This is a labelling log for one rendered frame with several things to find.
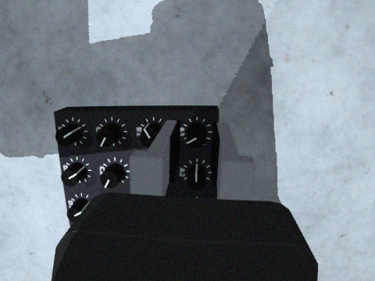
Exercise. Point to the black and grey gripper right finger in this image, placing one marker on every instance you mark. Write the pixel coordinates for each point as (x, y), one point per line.
(236, 177)

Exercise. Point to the black knob box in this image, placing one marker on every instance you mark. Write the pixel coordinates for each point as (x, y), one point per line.
(121, 130)

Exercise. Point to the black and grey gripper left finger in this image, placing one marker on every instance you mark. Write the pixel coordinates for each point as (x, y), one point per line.
(152, 170)

